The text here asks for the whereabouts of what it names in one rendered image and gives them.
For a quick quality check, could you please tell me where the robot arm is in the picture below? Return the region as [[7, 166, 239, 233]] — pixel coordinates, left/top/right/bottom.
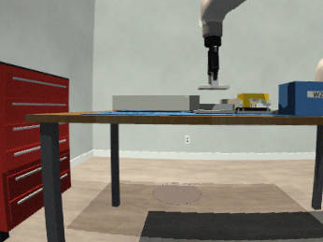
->
[[201, 0, 323, 82]]

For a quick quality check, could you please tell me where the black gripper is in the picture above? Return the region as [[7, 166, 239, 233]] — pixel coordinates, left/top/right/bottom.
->
[[204, 36, 221, 88]]

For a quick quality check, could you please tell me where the blue open-top bin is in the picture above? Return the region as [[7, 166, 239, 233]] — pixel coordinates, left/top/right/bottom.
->
[[278, 81, 323, 116]]

